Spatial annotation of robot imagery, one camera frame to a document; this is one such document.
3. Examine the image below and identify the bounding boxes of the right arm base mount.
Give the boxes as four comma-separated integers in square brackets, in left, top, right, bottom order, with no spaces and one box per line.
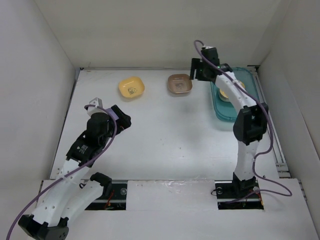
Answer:
[211,174,264,210]

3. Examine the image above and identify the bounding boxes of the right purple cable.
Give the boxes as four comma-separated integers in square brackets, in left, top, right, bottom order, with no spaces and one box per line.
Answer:
[194,39,293,205]

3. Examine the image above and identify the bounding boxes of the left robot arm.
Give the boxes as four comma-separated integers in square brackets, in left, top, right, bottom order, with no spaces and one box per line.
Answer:
[15,97,132,240]

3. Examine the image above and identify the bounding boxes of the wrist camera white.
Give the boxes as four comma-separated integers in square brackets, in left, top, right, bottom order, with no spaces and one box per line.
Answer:
[202,45,215,50]
[84,97,103,117]

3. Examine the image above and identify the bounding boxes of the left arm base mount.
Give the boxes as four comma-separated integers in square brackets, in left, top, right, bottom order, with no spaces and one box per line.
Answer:
[85,172,128,211]

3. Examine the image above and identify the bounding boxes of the brown panda plate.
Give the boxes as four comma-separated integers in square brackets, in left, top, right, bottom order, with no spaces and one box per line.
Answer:
[167,74,193,95]

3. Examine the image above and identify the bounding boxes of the yellow panda plate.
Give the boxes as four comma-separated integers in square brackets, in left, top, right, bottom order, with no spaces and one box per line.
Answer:
[216,79,249,106]
[118,76,145,99]

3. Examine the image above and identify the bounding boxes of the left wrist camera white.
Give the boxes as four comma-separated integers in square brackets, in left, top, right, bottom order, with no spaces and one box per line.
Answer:
[84,97,103,117]

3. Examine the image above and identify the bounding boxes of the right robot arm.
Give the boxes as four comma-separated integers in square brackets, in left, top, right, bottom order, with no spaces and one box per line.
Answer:
[198,46,269,197]

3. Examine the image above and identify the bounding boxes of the teal plastic bin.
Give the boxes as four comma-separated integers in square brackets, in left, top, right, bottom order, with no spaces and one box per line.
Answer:
[210,67,260,123]

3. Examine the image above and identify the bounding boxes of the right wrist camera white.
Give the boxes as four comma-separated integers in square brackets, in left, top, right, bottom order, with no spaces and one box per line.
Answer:
[202,45,215,50]

